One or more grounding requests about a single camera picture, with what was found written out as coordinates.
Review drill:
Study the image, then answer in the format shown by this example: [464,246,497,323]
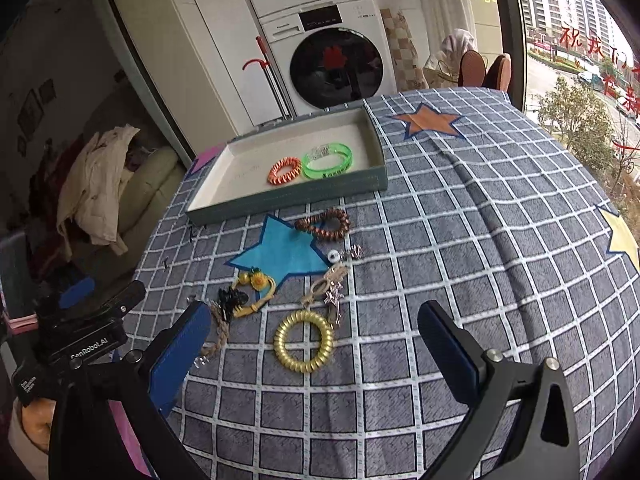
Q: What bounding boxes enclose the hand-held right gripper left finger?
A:
[47,301,213,480]

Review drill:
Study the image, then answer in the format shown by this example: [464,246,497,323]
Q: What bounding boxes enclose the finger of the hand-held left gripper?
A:
[34,276,97,314]
[55,281,147,321]

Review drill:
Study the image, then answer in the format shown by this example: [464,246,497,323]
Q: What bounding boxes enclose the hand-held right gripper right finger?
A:
[417,301,596,480]

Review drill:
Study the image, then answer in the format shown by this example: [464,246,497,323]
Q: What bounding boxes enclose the braided rope bracelet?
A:
[192,302,230,369]

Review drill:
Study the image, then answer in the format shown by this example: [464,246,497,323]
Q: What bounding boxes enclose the black hair claw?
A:
[217,285,251,321]

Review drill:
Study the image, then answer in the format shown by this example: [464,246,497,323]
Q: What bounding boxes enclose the yellow spiral hair tie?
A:
[273,310,335,375]

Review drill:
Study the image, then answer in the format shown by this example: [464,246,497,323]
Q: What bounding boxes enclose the yellow pineapple keychain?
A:
[232,267,277,319]

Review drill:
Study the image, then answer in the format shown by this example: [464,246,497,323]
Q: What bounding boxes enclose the silver chain bracelet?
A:
[322,280,347,329]

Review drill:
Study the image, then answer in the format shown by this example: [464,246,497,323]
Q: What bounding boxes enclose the beige hair clip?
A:
[301,265,349,306]

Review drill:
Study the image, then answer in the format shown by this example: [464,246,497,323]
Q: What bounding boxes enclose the grey-green jewelry tray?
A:
[185,106,389,226]

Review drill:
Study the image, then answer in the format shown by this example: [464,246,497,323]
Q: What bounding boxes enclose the beige jacket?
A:
[56,125,141,256]

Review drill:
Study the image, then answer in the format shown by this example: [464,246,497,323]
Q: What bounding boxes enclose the checked tablecloth with stars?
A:
[107,87,640,480]

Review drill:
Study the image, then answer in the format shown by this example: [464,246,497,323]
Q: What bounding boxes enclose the cream sofa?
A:
[65,147,187,261]

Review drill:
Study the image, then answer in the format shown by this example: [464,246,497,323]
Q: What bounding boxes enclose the white cabinet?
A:
[100,0,267,161]

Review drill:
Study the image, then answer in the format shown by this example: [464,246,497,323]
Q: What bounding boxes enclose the brown chair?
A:
[482,53,512,92]
[459,50,487,89]

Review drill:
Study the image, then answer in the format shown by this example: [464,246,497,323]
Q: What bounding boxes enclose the beige bag with pink cloth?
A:
[424,30,477,89]

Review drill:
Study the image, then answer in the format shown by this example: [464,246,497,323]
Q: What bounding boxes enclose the checked hanging cloth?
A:
[380,8,427,92]

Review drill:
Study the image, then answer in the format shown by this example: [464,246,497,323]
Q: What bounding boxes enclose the white washing machine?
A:
[257,2,394,117]

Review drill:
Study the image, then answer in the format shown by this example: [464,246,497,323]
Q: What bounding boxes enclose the brown spiral hair tie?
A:
[294,208,351,242]

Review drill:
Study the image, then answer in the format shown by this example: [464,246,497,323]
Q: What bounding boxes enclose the wall picture frames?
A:
[15,77,57,154]

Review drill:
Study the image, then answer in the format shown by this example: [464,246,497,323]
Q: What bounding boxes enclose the orange spiral hair tie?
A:
[268,157,303,186]

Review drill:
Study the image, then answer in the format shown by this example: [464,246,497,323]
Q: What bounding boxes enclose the green plastic bracelet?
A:
[302,143,354,181]

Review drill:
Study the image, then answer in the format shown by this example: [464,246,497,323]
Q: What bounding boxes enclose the red-handled mop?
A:
[243,36,296,122]

